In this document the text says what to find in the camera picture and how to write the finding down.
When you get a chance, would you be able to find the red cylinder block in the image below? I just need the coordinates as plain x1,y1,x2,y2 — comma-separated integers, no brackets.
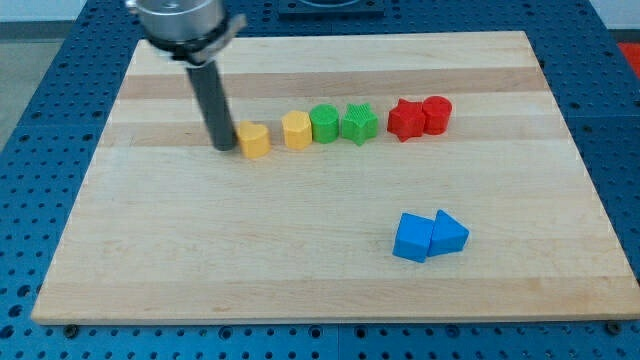
422,96,453,135

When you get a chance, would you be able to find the blue cube block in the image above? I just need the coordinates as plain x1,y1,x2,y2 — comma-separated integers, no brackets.
392,213,435,263

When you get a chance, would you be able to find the red star block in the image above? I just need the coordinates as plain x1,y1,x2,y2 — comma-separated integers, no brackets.
387,98,426,142

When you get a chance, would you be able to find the blue triangle block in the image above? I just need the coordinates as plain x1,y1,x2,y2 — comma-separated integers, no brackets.
427,209,470,257

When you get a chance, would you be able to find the green star block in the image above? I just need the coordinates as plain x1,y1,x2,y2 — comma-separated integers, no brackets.
341,103,378,146

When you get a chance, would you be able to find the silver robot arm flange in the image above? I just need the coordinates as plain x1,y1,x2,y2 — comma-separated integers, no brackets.
124,0,247,67

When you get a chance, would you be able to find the yellow heart block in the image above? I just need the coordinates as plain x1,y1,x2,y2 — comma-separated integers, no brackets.
237,121,271,159

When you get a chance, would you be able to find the green cylinder block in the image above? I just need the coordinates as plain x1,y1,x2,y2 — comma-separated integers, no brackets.
309,104,339,144

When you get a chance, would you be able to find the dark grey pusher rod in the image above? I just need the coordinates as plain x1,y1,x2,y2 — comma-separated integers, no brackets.
187,61,237,151

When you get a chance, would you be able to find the red object at edge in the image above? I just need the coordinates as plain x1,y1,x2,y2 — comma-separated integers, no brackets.
618,42,640,77

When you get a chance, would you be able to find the wooden board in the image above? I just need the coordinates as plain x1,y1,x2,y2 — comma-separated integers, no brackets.
31,31,639,325

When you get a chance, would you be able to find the yellow hexagon block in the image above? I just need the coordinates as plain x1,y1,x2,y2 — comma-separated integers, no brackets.
281,110,312,150

